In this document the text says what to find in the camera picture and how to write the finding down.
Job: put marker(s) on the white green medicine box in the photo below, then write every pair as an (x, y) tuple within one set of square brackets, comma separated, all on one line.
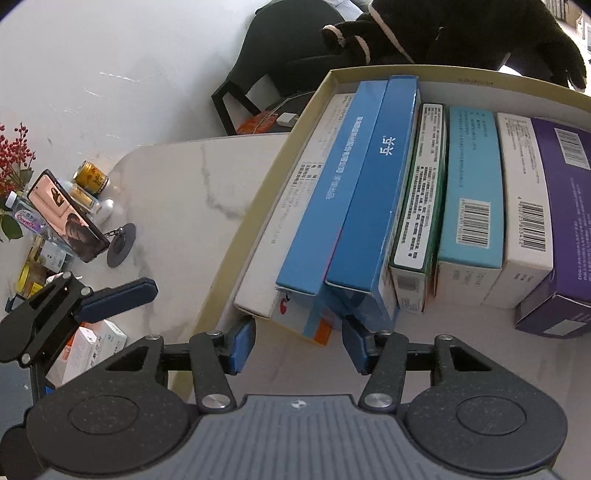
[(418, 207)]

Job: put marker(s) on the black chair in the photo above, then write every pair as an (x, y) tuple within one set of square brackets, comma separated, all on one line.
[(226, 108)]

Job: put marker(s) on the yellow liquid glass bottle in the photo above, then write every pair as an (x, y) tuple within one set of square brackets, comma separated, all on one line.
[(83, 198)]

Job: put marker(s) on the white barcode medicine box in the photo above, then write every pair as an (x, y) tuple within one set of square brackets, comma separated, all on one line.
[(521, 207)]

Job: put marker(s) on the purple box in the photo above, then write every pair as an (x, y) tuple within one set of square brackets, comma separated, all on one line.
[(568, 230)]

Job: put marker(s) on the yellow lidded jar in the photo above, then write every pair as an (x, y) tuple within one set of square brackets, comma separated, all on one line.
[(30, 281)]

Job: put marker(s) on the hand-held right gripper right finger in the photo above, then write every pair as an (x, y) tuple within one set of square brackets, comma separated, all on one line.
[(353, 344)]

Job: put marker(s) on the gold drink can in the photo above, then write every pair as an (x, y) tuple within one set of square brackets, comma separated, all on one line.
[(91, 177)]

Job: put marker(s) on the light blue medicine box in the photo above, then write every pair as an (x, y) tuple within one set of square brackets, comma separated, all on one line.
[(471, 184)]

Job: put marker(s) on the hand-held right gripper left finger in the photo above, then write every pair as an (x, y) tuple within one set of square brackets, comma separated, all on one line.
[(242, 346)]

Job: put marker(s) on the tan cardboard box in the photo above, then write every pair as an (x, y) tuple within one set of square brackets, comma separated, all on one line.
[(263, 194)]

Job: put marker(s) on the smartphone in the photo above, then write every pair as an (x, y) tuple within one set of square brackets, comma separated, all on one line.
[(64, 214)]

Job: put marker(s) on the white strawberry medicine box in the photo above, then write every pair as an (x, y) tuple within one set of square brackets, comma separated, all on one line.
[(101, 344)]

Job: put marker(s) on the large white medicine box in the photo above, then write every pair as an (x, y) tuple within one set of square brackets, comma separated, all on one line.
[(300, 184)]

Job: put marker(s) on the plastic water bottle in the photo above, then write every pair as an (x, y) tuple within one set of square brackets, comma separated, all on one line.
[(27, 217)]

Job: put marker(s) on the small white carton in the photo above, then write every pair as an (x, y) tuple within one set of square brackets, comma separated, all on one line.
[(55, 256)]

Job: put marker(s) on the black phone stand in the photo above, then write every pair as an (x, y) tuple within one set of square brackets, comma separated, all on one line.
[(121, 247)]

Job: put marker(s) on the red berry bouquet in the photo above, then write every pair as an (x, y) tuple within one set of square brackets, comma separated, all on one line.
[(14, 157)]

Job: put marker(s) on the small white bottle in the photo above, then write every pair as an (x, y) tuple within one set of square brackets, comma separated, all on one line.
[(105, 208)]

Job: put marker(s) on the black fleece jacket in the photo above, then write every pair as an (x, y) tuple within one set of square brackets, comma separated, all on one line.
[(461, 32)]

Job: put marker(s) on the orange packet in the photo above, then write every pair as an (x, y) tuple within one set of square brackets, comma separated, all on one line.
[(256, 123)]

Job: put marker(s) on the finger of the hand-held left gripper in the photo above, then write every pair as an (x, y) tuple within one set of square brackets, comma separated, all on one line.
[(120, 295)]

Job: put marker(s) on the white marble desktop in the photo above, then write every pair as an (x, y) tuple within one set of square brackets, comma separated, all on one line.
[(184, 184)]

